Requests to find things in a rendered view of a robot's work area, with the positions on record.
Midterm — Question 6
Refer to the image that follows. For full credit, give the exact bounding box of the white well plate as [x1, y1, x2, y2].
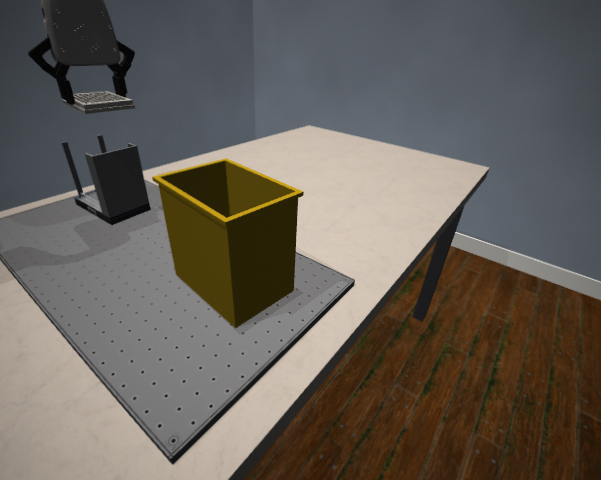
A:
[80, 189, 101, 210]
[62, 91, 135, 114]

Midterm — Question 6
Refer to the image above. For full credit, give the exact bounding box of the olive-yellow open-top bin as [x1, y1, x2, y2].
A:
[152, 159, 304, 328]

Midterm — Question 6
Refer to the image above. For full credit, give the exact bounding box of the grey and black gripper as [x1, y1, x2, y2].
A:
[28, 0, 135, 105]

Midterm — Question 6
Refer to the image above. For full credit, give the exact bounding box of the grey perforated base plate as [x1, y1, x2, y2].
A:
[0, 179, 355, 465]

